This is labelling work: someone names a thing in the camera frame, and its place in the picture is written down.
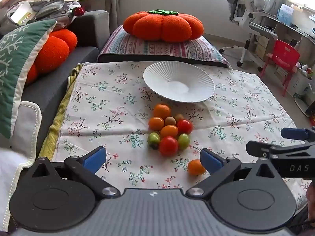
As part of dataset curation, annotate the orange tomato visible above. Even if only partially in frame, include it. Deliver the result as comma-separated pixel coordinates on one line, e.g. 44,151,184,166
187,159,206,176
160,125,178,138
148,117,164,131

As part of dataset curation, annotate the pile of clothes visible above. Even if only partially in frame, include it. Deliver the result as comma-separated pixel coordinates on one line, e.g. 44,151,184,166
1,0,81,36

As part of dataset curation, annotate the wooden desk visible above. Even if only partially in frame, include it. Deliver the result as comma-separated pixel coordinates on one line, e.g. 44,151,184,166
254,9,315,99

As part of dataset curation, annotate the orange cushion on sofa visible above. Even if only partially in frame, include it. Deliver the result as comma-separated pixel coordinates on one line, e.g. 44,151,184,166
26,29,77,86

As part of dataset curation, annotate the orange pumpkin cushion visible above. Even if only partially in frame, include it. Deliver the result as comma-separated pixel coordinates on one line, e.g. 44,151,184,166
123,10,204,43

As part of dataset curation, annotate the yellow green cloth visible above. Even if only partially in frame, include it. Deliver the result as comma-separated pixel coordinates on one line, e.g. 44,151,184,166
38,63,83,160

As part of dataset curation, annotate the floral tablecloth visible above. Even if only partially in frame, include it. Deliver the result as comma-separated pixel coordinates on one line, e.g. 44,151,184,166
52,61,311,209

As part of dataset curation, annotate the striped patterned pillow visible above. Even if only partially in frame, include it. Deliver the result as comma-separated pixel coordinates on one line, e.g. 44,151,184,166
97,25,231,69

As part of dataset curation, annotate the red strawberry plush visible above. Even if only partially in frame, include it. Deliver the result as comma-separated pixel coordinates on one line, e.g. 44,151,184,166
72,7,85,17

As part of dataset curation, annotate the red plastic child chair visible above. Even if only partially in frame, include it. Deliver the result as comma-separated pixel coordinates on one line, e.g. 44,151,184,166
260,40,300,96

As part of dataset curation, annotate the large red tomato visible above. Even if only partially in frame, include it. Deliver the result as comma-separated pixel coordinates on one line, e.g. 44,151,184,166
158,136,178,157

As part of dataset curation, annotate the brown kiwi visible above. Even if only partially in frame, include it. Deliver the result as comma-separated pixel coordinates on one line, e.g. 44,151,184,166
175,113,185,122
164,116,177,126

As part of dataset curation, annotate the red orange box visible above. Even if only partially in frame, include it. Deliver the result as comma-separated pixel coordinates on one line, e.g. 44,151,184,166
305,101,315,126

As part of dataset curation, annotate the grey sofa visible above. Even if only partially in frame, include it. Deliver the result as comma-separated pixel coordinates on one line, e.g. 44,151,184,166
21,10,110,155

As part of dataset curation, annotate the white office chair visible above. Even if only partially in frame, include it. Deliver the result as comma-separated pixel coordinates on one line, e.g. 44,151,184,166
219,0,278,68

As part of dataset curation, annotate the green snowflake pillow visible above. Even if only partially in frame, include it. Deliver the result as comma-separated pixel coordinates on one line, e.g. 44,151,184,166
1,19,57,139

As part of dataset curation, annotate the white ribbed plate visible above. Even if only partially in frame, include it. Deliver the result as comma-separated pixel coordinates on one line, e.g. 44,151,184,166
143,61,215,103

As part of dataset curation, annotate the green tomato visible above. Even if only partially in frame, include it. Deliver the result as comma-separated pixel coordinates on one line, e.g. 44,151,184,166
177,133,190,150
147,132,160,150

